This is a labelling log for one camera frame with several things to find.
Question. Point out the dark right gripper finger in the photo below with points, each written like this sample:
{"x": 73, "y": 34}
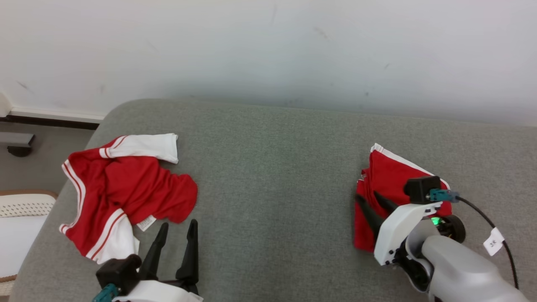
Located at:
{"x": 385, "y": 203}
{"x": 371, "y": 216}

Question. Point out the grey fabric sofa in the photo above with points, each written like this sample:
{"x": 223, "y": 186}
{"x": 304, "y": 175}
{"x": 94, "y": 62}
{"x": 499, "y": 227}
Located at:
{"x": 272, "y": 188}

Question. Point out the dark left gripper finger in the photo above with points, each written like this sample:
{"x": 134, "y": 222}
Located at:
{"x": 189, "y": 260}
{"x": 155, "y": 256}

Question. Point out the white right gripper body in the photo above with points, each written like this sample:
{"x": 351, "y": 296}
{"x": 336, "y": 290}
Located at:
{"x": 394, "y": 233}

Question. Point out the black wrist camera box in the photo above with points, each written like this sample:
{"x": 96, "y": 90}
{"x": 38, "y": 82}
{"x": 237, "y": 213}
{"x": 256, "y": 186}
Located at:
{"x": 421, "y": 189}
{"x": 117, "y": 270}

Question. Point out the red t-shirt with white sleeves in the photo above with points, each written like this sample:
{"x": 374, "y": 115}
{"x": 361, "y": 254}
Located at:
{"x": 134, "y": 188}

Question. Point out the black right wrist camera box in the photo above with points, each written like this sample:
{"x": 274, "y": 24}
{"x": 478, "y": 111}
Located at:
{"x": 421, "y": 189}

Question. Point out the red jersey with white trim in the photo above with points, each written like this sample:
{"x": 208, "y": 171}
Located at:
{"x": 386, "y": 176}

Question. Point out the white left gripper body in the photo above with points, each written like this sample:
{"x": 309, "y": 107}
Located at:
{"x": 155, "y": 293}

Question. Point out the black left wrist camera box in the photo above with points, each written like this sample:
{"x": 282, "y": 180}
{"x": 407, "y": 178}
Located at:
{"x": 117, "y": 270}

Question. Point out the white perforated laundry basket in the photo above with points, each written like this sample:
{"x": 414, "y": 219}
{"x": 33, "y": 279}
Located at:
{"x": 21, "y": 230}

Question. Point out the black skirting strip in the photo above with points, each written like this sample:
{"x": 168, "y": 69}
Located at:
{"x": 50, "y": 122}

